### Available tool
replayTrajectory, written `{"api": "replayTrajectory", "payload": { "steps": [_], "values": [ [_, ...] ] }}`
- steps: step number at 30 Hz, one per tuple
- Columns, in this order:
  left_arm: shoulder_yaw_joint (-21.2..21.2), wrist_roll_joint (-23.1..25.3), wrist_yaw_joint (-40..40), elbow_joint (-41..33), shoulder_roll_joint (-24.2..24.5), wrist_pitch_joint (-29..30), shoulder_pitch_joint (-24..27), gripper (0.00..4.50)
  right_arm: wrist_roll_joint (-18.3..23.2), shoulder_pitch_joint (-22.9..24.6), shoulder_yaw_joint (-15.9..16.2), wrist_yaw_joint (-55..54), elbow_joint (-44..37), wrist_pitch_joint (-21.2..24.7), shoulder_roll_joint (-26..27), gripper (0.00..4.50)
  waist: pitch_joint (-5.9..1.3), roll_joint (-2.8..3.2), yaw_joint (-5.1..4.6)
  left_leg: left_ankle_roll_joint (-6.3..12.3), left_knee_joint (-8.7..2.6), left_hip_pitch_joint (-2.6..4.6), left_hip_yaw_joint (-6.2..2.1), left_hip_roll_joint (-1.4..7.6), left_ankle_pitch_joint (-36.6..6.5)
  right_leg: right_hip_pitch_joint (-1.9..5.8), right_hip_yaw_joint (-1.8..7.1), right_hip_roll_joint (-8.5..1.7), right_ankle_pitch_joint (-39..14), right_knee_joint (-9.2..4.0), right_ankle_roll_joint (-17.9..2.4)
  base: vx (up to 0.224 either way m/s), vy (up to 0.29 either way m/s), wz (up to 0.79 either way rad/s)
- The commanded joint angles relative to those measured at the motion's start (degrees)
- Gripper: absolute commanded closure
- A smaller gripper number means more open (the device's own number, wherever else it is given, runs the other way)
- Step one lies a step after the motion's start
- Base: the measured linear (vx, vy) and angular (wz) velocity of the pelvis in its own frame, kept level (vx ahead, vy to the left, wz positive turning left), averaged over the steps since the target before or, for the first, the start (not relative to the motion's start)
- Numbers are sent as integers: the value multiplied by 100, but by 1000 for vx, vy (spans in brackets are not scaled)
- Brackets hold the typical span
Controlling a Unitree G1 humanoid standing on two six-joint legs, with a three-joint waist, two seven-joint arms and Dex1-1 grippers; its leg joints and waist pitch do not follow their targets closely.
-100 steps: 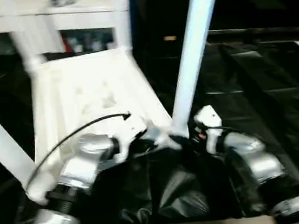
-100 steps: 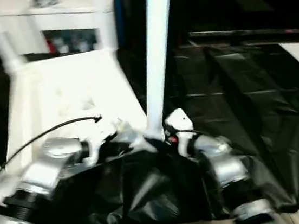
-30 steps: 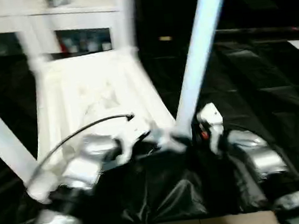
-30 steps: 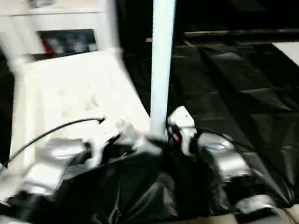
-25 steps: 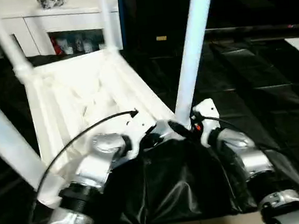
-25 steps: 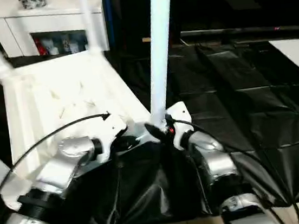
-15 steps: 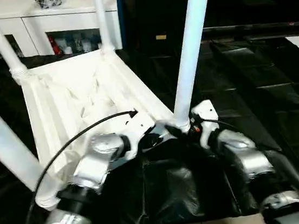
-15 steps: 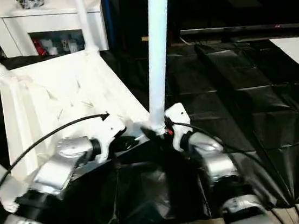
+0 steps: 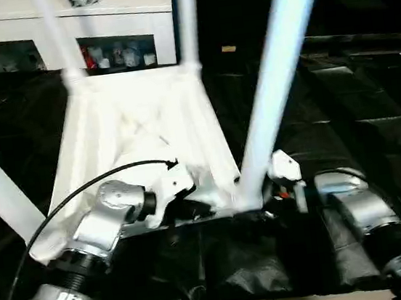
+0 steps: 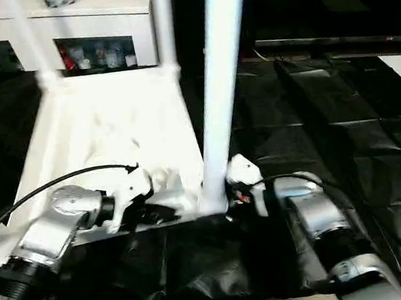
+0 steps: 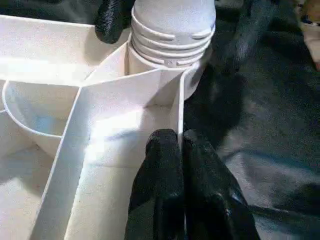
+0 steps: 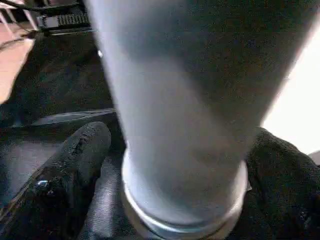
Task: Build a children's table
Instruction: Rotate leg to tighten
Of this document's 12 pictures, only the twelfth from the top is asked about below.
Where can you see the white plastic table top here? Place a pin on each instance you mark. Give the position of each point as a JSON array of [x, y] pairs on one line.
[[300, 105]]

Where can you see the small white stool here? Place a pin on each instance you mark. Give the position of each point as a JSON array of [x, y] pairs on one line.
[[17, 12]]

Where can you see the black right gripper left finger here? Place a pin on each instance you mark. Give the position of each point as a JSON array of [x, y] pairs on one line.
[[55, 185]]

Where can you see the white plastic table leg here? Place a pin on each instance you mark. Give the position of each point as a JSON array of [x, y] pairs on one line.
[[190, 115]]

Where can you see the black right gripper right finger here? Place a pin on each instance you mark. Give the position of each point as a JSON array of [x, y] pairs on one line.
[[285, 195]]

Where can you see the black power strip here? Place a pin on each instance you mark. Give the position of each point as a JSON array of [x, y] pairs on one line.
[[65, 21]]

